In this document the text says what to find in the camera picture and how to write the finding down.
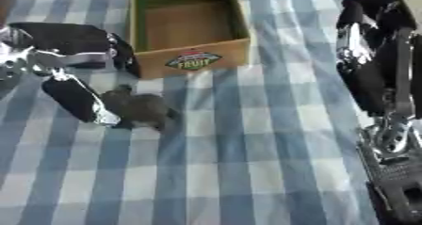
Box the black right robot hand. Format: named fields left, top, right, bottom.
left=333, top=0, right=422, bottom=118

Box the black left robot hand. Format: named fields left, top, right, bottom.
left=7, top=22, right=144, bottom=128

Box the tan cardboard box green inside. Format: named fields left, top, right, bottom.
left=128, top=0, right=252, bottom=80

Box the grey soft toy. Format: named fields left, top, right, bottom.
left=99, top=84, right=184, bottom=133

